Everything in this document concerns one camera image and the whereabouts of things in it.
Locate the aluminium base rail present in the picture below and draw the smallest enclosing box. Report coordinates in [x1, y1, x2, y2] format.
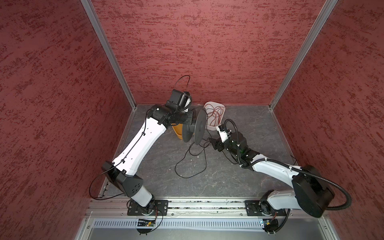
[85, 197, 326, 218]

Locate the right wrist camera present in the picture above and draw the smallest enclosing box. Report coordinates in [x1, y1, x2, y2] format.
[216, 124, 231, 143]

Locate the aluminium corner post left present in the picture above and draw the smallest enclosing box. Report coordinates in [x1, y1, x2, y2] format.
[81, 0, 137, 111]

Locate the yellow plastic tray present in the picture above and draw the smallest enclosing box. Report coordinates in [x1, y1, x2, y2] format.
[172, 124, 183, 140]

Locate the white plastic tray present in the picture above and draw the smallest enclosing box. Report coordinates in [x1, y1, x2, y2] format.
[204, 101, 226, 131]

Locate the small circuit board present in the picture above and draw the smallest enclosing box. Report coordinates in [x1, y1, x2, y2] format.
[136, 219, 157, 234]
[263, 219, 279, 234]

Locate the aluminium corner post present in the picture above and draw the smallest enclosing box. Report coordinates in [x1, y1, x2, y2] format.
[81, 0, 137, 111]
[269, 0, 338, 112]

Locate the left small circuit board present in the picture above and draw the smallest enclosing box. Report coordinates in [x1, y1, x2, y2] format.
[136, 219, 157, 234]

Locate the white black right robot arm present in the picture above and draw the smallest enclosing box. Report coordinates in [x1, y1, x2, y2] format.
[209, 138, 335, 218]

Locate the aluminium corner post right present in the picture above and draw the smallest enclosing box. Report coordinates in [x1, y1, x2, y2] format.
[269, 0, 338, 112]

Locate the right small circuit board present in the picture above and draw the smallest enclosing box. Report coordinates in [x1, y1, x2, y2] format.
[263, 219, 279, 234]

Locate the grey perforated cable spool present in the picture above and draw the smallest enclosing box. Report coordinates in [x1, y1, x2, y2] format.
[182, 107, 208, 145]

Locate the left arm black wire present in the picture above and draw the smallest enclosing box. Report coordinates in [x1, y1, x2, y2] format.
[88, 74, 192, 201]

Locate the black corrugated cable conduit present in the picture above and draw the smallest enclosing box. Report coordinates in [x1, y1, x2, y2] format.
[223, 118, 353, 211]

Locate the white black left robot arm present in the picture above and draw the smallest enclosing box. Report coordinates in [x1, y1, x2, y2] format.
[102, 105, 198, 209]

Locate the red thin cable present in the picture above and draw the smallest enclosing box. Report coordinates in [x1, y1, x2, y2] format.
[205, 105, 225, 127]

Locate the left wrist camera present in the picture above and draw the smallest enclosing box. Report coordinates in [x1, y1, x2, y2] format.
[165, 89, 192, 112]

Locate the black thin cable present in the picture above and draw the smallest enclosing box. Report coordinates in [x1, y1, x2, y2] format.
[174, 128, 229, 180]

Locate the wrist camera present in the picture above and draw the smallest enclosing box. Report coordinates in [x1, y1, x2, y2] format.
[165, 89, 192, 112]
[216, 124, 231, 143]

